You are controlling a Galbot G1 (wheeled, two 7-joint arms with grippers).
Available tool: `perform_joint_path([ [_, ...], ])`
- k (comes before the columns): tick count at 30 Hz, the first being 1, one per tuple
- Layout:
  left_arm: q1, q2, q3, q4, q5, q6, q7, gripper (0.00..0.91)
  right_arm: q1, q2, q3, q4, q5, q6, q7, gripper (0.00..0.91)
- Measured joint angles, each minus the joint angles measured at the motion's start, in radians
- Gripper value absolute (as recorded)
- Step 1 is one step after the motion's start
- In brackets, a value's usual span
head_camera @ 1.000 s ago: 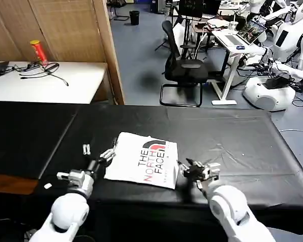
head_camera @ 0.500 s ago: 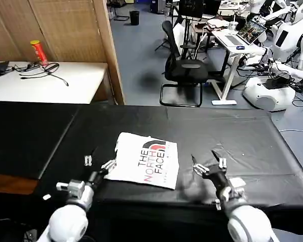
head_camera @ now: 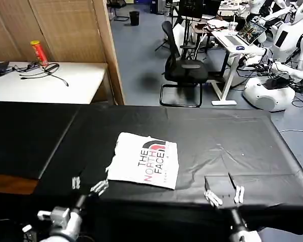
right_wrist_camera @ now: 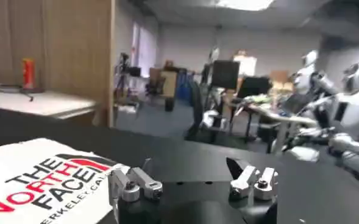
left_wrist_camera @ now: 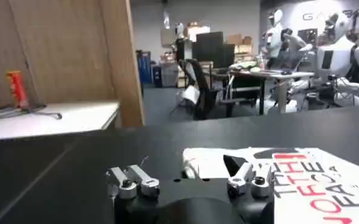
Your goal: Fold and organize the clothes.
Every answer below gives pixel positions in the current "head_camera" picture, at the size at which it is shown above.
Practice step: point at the white standing desk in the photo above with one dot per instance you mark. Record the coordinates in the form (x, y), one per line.
(229, 75)

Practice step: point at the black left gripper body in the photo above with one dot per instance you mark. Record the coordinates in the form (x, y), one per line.
(82, 201)

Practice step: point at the white side table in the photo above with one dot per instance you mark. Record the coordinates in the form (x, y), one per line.
(53, 90)

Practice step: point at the white panel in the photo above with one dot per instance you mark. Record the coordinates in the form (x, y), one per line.
(178, 37)

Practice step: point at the black table cover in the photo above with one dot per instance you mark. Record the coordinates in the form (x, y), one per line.
(27, 136)

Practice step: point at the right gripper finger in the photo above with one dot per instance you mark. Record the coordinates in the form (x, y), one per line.
(238, 194)
(213, 197)

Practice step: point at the wooden partition screen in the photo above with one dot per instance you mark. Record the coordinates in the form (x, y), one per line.
(65, 30)

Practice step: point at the white humanoid robot with base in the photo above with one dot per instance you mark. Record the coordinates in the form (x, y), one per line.
(285, 35)

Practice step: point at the brown wooden table edge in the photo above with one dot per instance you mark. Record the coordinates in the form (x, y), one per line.
(12, 182)

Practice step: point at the pile of clothes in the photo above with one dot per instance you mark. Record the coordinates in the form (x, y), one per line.
(217, 23)

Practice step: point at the black trash bin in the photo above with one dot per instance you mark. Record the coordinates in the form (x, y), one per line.
(134, 18)

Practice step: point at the black office chair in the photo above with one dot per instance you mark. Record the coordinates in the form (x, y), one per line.
(187, 70)

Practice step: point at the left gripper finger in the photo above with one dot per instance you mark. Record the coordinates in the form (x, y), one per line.
(99, 187)
(75, 182)

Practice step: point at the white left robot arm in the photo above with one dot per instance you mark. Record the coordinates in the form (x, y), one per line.
(70, 227)

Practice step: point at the clear cup with straw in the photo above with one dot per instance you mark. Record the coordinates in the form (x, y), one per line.
(233, 26)

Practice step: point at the open silver laptop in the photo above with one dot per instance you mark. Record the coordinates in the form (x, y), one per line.
(250, 30)

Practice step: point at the blue computer mouse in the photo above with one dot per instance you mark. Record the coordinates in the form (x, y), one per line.
(240, 47)

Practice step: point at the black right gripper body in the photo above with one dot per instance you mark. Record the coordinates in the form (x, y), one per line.
(236, 216)

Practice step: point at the red snack can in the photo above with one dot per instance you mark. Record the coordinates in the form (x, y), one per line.
(40, 54)

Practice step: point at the black monitor on stand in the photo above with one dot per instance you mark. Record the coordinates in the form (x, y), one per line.
(192, 7)

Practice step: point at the large black table cloth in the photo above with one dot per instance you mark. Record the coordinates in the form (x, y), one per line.
(229, 138)

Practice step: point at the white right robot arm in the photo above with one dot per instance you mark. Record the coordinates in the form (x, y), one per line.
(245, 235)

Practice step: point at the white printed shirt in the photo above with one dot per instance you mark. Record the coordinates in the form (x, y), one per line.
(131, 161)

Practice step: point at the black cantilever chair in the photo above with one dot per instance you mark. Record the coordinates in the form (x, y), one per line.
(118, 3)

